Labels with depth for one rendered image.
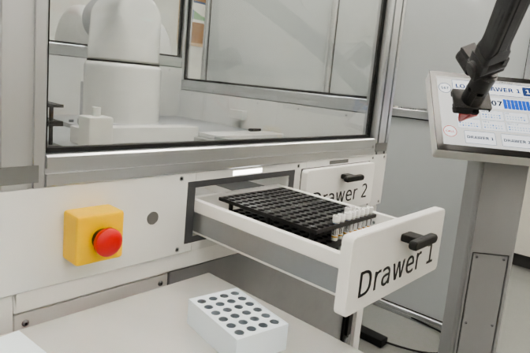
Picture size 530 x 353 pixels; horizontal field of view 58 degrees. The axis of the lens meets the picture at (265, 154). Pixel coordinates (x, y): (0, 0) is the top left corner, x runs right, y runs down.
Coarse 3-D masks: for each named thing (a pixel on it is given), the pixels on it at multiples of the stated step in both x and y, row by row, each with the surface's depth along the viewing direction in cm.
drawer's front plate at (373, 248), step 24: (408, 216) 74; (432, 216) 78; (360, 240) 62; (384, 240) 67; (360, 264) 63; (384, 264) 68; (432, 264) 82; (336, 288) 63; (384, 288) 70; (336, 312) 63
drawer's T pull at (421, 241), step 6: (402, 234) 70; (408, 234) 70; (414, 234) 71; (420, 234) 71; (432, 234) 71; (402, 240) 70; (408, 240) 70; (414, 240) 67; (420, 240) 68; (426, 240) 69; (432, 240) 70; (414, 246) 66; (420, 246) 67; (426, 246) 69
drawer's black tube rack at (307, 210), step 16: (256, 192) 92; (272, 192) 94; (288, 192) 95; (240, 208) 91; (256, 208) 81; (272, 208) 83; (288, 208) 83; (304, 208) 84; (320, 208) 85; (336, 208) 87; (272, 224) 83; (288, 224) 75; (304, 224) 75; (320, 240) 76
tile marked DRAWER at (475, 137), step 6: (468, 132) 145; (474, 132) 145; (480, 132) 145; (486, 132) 145; (492, 132) 145; (468, 138) 144; (474, 138) 144; (480, 138) 144; (486, 138) 144; (492, 138) 144; (486, 144) 143; (492, 144) 143
